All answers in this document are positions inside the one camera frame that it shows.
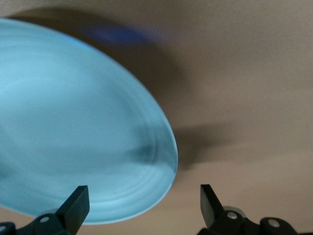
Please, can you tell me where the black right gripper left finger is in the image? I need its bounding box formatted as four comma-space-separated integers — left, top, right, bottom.
0, 185, 90, 235

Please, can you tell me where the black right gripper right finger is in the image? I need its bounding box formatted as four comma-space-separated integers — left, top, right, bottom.
197, 184, 298, 235

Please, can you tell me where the light blue shallow bowl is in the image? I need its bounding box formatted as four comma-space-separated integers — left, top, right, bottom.
0, 17, 179, 225

